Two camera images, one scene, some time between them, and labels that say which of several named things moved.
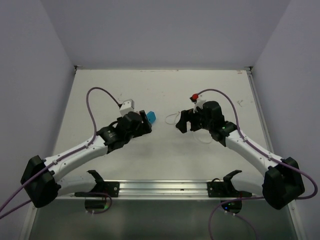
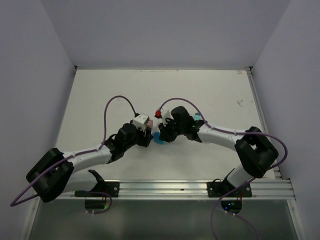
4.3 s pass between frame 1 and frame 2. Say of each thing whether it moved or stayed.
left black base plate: stayed
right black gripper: moved
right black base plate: stayed
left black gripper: moved
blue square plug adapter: moved
